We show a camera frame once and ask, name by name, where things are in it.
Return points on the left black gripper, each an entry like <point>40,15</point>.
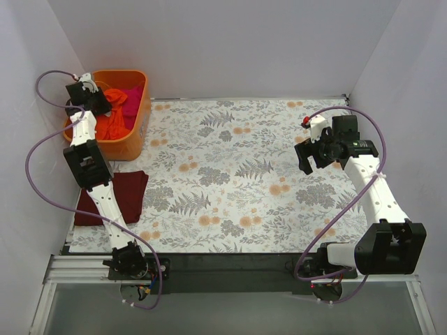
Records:
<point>99,102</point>

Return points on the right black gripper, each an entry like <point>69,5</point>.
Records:
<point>312,153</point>

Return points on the orange t shirt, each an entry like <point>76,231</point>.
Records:
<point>113,127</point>

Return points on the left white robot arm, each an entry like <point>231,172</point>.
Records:
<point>93,174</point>

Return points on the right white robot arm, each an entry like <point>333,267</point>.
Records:
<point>392,243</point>

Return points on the pink t shirt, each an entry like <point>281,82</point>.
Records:
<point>131,106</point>

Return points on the orange plastic basket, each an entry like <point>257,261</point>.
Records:
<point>128,148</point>

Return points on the floral table mat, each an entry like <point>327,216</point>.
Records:
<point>224,177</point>

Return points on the folded dark red t shirt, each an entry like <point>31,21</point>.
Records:
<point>129,188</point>

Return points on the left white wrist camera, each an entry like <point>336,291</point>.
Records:
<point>87,79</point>

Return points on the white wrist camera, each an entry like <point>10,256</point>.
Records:
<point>87,79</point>
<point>316,125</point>

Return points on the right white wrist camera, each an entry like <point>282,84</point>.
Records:
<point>316,125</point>

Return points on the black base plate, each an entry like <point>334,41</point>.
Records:
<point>229,273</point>

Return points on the aluminium frame rail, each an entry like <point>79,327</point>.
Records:
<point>81,296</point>

